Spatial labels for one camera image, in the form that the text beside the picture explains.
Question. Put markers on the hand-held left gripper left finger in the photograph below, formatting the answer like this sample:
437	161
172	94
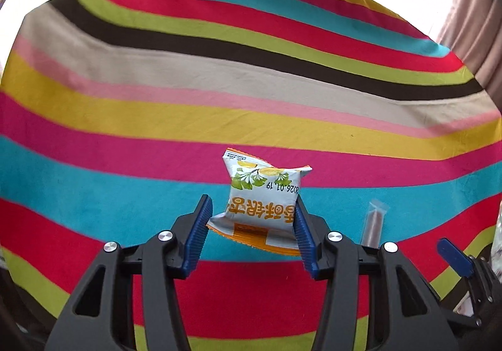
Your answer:
196	241

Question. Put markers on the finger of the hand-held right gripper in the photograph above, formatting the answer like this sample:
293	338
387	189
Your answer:
466	319
455	257

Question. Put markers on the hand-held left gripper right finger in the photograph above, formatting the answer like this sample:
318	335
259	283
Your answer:
308	245

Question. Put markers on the white and yellow snack packet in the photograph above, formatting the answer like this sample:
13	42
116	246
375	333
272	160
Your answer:
259	194

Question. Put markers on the clear stick packet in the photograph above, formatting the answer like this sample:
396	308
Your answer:
374	221

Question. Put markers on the colourful striped tablecloth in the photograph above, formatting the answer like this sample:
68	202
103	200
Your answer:
157	100

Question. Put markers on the brown curtain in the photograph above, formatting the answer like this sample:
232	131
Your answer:
478	21

